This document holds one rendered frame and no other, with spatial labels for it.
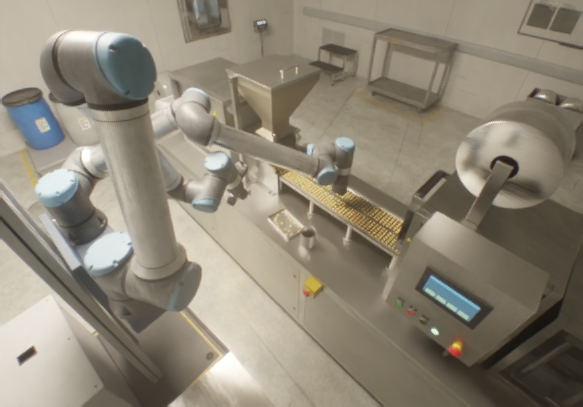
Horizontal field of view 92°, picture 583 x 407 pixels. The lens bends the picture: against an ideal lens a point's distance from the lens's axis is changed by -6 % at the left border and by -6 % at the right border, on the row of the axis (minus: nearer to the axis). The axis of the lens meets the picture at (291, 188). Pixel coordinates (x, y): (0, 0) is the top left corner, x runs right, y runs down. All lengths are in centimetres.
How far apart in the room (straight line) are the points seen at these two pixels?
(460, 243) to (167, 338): 162
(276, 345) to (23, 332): 136
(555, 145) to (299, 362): 179
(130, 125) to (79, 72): 12
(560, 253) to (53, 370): 183
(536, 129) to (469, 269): 41
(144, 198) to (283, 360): 165
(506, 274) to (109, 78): 103
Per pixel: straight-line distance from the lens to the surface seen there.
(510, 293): 96
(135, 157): 70
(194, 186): 108
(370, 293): 150
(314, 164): 121
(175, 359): 195
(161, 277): 88
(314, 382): 215
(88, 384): 148
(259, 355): 220
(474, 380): 149
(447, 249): 96
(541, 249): 120
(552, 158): 101
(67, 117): 408
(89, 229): 147
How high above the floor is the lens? 208
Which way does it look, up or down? 42 degrees down
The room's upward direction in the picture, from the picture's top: straight up
